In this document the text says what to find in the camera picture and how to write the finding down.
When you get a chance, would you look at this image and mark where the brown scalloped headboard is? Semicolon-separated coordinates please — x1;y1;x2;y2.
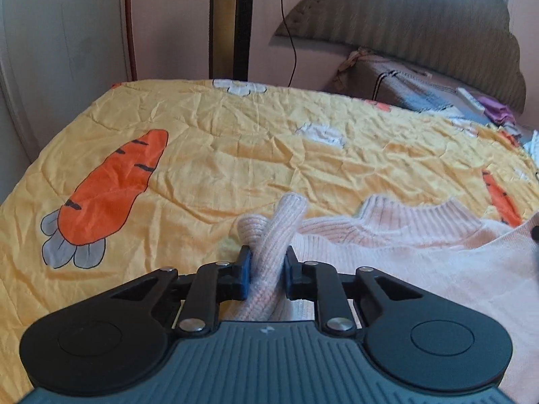
272;0;528;114

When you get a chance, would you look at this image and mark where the white flower print wardrobe door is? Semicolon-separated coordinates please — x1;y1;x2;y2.
0;0;137;135

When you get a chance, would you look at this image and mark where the purple cloth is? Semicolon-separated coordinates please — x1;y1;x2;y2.
479;94;517;128

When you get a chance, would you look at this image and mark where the pale pink knit sweater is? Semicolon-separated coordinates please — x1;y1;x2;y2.
227;192;539;392

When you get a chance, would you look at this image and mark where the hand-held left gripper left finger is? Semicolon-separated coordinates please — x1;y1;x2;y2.
110;246;254;338

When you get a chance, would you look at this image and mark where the white remote control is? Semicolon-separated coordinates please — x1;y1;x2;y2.
456;87;486;112

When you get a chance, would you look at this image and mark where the black wall cable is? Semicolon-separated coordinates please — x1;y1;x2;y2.
279;0;298;88

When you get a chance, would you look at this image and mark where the yellow carrot print blanket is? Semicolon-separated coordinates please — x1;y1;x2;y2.
0;78;539;390

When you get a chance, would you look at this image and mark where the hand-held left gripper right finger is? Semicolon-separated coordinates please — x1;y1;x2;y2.
283;247;422;338

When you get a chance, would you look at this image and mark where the white printed cloth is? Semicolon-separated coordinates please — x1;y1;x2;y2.
523;128;539;158

